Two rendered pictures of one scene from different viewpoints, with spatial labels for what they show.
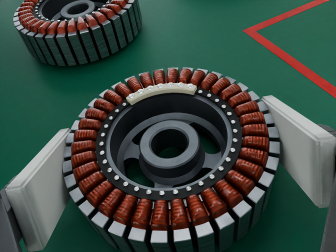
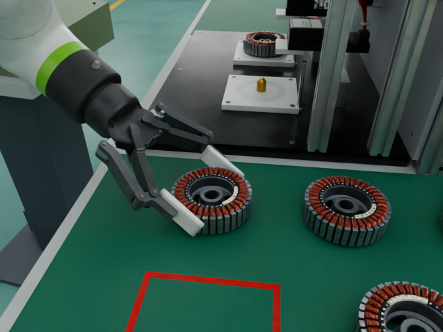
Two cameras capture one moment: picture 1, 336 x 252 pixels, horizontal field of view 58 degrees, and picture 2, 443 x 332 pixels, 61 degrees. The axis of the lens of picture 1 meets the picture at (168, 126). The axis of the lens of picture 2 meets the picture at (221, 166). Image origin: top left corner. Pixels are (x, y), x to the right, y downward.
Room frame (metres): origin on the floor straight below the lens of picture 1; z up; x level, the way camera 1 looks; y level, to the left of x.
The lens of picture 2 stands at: (0.29, -0.36, 1.12)
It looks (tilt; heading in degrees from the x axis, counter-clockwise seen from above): 36 degrees down; 116
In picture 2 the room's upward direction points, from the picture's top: straight up
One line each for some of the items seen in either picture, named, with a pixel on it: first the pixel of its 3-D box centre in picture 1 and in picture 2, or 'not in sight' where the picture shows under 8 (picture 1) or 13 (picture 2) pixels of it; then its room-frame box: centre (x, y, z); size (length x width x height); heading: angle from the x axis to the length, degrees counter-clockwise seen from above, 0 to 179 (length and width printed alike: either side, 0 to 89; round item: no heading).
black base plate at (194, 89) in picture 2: not in sight; (268, 78); (0.02, 0.46, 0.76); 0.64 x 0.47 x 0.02; 109
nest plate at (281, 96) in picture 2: not in sight; (261, 92); (0.05, 0.34, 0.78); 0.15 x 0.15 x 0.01; 19
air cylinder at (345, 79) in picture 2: not in sight; (333, 86); (0.18, 0.39, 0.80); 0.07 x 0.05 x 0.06; 109
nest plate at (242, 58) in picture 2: not in sight; (264, 53); (-0.03, 0.57, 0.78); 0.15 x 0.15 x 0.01; 19
